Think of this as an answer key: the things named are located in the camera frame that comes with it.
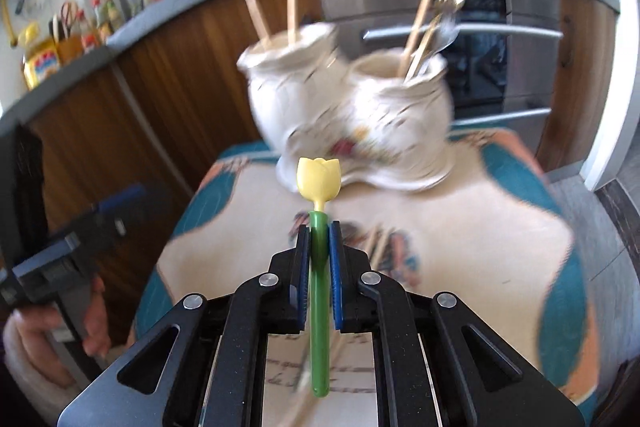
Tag green-labelled sauce bottle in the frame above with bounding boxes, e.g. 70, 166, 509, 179
106, 0, 124, 32

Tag wide wooden base cabinet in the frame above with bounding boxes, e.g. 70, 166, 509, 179
25, 0, 326, 350

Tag orange tool holder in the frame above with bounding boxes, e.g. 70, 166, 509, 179
54, 34, 84, 64

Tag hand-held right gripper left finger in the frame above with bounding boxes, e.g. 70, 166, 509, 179
57, 224, 313, 427

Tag silver spoon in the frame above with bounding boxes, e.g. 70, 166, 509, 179
415, 9, 461, 78

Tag steel built-in oven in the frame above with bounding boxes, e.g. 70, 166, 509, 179
317, 0, 566, 128

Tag person's left forearm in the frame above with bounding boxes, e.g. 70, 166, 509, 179
2, 332, 103, 420

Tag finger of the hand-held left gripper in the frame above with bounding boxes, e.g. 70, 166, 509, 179
65, 184, 166, 253

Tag person's left hand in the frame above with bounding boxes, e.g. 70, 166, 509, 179
4, 279, 112, 388

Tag red-labelled sauce bottle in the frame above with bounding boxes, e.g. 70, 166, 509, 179
80, 9, 101, 54

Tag white ceramic utensil holder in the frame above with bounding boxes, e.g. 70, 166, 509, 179
236, 22, 456, 192

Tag red-handled scissors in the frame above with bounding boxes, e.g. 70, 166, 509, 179
59, 1, 82, 38

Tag large yellow oil jug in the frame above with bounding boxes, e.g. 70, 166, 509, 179
20, 23, 64, 91

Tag grey speckled kitchen counter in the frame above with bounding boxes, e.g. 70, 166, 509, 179
0, 0, 621, 135

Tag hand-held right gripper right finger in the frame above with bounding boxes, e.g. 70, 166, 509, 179
327, 221, 586, 427

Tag narrow wooden cabinet door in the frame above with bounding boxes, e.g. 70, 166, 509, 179
536, 0, 619, 174

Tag green-handled tulip spoon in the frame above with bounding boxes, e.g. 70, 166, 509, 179
296, 156, 342, 398

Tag printed quilted table mat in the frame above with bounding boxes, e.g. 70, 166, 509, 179
127, 127, 606, 427

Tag tall red-capped sauce bottle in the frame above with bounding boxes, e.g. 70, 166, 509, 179
91, 0, 108, 40

